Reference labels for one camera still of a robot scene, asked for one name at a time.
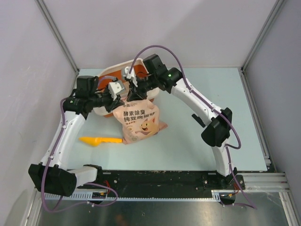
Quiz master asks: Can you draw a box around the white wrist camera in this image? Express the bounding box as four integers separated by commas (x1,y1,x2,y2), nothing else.
121,66,138,87
108,80,125,100

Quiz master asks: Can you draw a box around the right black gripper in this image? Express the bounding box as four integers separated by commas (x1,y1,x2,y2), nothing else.
127,73,158,102

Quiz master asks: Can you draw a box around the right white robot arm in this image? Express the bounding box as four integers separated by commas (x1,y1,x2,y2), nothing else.
122,54,234,189

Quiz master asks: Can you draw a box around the aluminium frame rail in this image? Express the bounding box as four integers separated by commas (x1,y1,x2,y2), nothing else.
34,171,291,193

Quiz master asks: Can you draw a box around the yellow plastic litter scoop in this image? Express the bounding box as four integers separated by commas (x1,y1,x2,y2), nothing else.
79,137,123,147

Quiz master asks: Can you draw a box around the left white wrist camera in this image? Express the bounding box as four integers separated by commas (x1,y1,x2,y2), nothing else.
108,80,125,100

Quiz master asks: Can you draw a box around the grey slotted cable duct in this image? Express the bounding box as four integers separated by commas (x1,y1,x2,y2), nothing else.
70,190,223,202

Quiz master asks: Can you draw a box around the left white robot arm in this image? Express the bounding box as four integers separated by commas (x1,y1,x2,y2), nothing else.
28,76,125,197

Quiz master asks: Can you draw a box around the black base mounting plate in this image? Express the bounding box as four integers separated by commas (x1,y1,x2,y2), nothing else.
81,170,246,199

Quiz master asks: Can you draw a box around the white orange litter box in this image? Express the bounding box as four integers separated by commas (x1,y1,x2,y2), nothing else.
72,57,160,118

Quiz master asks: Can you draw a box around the black bag sealing clip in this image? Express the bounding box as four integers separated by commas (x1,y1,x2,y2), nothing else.
191,114,206,128

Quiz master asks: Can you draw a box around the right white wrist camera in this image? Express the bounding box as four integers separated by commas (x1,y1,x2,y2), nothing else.
121,66,138,87

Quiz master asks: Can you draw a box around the pink cat litter bag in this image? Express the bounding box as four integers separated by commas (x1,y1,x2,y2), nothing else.
112,99,167,144

